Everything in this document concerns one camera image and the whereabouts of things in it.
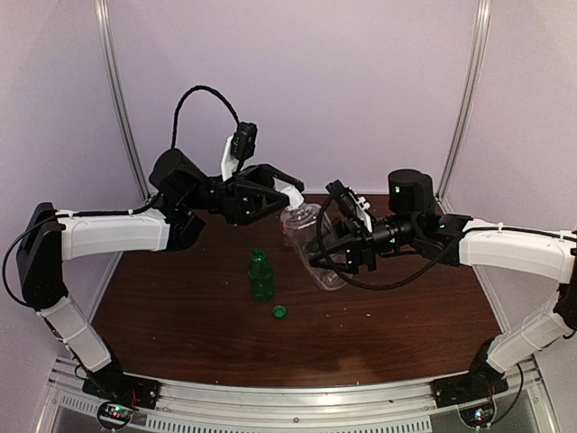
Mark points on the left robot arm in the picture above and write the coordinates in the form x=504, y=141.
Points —
x=169, y=222

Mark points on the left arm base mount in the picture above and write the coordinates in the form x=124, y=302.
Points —
x=113, y=384

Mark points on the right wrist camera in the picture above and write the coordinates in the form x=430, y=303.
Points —
x=351, y=205

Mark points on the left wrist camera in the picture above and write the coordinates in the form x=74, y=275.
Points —
x=238, y=148

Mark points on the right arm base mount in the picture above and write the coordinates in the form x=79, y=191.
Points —
x=480, y=382

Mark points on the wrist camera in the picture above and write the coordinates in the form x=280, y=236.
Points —
x=238, y=148
x=351, y=205

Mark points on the right aluminium frame post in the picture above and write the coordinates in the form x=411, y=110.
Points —
x=480, y=34

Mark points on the clear bottle white cap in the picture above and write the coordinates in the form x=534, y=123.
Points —
x=298, y=224

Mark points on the aluminium frame post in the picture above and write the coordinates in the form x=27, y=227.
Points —
x=480, y=34
x=104, y=26

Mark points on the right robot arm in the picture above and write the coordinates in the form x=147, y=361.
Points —
x=457, y=240

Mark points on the green plastic bottle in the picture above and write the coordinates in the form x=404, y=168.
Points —
x=260, y=276

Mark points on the left aluminium frame post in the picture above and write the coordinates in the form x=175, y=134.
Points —
x=104, y=26

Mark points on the green bottle cap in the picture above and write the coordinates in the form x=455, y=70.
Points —
x=279, y=311

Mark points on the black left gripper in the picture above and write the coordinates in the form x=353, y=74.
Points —
x=242, y=198

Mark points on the aluminium front rail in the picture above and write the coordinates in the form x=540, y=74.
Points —
x=407, y=406

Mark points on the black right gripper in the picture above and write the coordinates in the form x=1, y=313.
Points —
x=360, y=251

